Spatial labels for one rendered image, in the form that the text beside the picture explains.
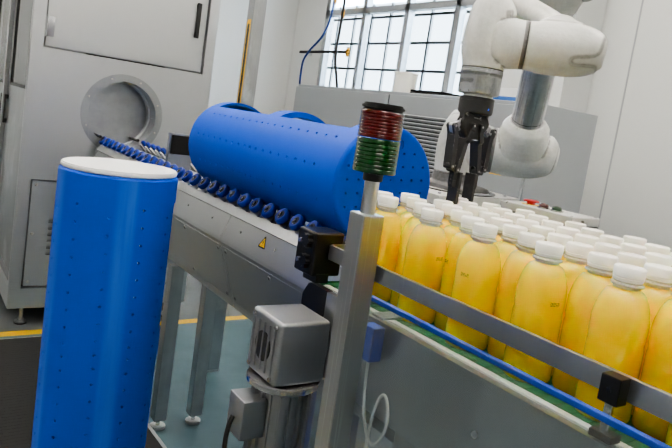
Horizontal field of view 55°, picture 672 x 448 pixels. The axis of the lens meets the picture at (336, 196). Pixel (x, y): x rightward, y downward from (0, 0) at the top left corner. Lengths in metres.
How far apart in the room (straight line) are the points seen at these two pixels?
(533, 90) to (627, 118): 2.37
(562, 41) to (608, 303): 0.67
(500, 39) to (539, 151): 0.84
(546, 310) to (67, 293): 1.11
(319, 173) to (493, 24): 0.49
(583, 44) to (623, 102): 3.05
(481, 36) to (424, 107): 2.33
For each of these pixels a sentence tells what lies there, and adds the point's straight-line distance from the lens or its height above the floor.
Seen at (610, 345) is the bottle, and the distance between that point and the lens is 0.89.
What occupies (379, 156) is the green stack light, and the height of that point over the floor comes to 1.19.
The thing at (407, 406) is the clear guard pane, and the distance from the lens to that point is 1.03.
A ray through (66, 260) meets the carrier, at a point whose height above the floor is 0.81.
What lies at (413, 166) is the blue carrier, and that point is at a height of 1.14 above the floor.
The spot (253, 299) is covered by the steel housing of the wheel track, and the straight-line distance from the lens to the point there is 1.82.
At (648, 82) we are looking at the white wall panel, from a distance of 4.39.
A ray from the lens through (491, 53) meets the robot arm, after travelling 1.40.
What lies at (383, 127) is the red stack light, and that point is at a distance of 0.90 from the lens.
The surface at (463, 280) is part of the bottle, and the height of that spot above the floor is 1.01.
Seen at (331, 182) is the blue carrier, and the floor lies 1.09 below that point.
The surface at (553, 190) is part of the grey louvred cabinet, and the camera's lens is 3.41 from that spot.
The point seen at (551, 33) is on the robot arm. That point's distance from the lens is 1.41.
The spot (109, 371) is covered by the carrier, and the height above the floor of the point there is 0.55.
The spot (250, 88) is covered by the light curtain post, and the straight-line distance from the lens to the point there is 2.88.
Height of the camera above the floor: 1.23
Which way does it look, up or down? 7 degrees down
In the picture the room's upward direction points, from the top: 8 degrees clockwise
